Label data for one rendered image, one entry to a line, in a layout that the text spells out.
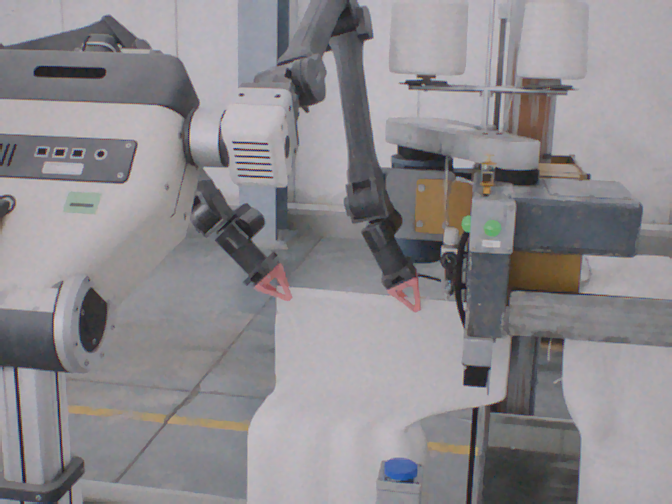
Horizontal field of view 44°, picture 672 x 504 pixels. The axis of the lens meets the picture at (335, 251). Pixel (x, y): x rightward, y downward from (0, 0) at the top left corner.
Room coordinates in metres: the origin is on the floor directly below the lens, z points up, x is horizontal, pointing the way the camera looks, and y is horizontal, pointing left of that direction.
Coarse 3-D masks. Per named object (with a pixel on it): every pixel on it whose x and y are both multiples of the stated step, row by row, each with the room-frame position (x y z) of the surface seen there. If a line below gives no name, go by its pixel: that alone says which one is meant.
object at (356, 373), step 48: (288, 288) 1.68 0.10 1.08; (288, 336) 1.68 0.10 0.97; (336, 336) 1.66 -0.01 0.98; (384, 336) 1.64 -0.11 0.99; (432, 336) 1.62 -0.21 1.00; (288, 384) 1.67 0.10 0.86; (336, 384) 1.66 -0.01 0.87; (384, 384) 1.64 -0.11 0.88; (432, 384) 1.62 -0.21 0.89; (288, 432) 1.60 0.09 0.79; (336, 432) 1.58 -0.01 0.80; (384, 432) 1.56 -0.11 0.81; (288, 480) 1.59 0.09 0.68; (336, 480) 1.56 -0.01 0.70
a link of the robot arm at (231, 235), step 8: (224, 224) 1.72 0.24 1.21; (232, 224) 1.69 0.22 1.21; (240, 224) 1.73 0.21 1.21; (216, 232) 1.69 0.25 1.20; (224, 232) 1.68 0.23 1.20; (232, 232) 1.68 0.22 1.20; (240, 232) 1.69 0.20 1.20; (216, 240) 1.69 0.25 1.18; (224, 240) 1.68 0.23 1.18; (232, 240) 1.67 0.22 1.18; (240, 240) 1.68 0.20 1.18; (224, 248) 1.68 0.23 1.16; (232, 248) 1.67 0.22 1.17
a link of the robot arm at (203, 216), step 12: (132, 48) 1.81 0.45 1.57; (144, 48) 1.81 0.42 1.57; (204, 180) 1.71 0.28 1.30; (204, 192) 1.69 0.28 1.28; (216, 192) 1.71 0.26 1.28; (192, 204) 1.72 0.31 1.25; (204, 204) 1.68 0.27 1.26; (192, 216) 1.70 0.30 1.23; (204, 216) 1.68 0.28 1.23; (216, 216) 1.67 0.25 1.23; (204, 228) 1.70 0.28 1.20
